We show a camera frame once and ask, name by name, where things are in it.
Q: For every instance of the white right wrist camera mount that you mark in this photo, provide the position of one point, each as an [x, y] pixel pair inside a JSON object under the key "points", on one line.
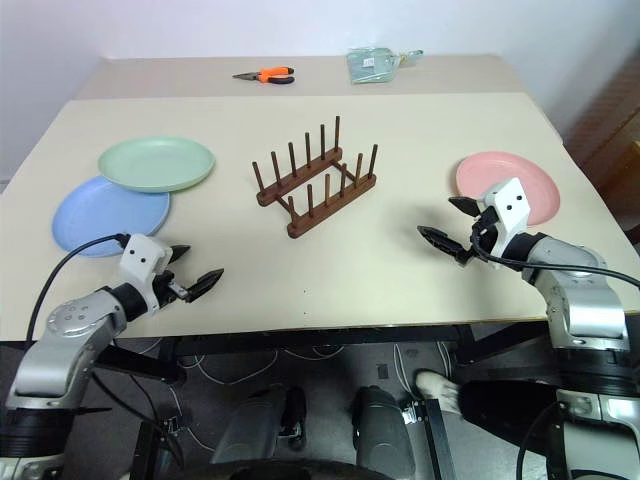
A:
{"points": [[512, 202]]}

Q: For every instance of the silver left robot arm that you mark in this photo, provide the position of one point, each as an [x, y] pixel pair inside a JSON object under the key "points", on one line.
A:
{"points": [[70, 325]]}

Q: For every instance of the blue plate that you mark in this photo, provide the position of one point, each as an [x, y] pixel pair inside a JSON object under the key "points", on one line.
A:
{"points": [[95, 220]]}

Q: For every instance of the black metal table frame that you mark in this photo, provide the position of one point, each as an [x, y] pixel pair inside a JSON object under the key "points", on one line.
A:
{"points": [[310, 341]]}

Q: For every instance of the green plate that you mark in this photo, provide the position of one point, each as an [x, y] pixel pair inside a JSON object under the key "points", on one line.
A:
{"points": [[155, 164]]}

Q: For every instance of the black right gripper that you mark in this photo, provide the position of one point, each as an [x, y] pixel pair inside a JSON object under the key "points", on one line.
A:
{"points": [[486, 219]]}

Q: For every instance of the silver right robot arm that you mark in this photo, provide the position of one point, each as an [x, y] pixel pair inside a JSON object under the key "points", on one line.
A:
{"points": [[585, 310]]}

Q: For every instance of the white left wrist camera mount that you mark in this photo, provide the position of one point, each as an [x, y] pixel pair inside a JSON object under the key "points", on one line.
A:
{"points": [[141, 260]]}

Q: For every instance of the wooden dish rack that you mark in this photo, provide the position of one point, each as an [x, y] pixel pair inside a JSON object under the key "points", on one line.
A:
{"points": [[320, 202]]}

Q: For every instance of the pink-red plate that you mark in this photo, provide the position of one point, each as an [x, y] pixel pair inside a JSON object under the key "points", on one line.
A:
{"points": [[487, 170]]}

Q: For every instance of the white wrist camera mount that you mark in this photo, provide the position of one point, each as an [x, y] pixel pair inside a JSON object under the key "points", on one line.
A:
{"points": [[512, 202], [141, 260]]}

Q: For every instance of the white shoe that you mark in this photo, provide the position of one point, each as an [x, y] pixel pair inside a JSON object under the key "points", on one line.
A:
{"points": [[437, 390]]}

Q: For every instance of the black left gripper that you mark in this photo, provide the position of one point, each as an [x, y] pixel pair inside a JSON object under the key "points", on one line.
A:
{"points": [[165, 290]]}

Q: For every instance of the green plastic packaging bag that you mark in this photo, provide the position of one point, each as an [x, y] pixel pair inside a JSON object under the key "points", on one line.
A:
{"points": [[370, 65]]}

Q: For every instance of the dark grey rounded robot leg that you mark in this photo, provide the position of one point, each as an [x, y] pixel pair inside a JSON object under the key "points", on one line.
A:
{"points": [[380, 425], [255, 425]]}

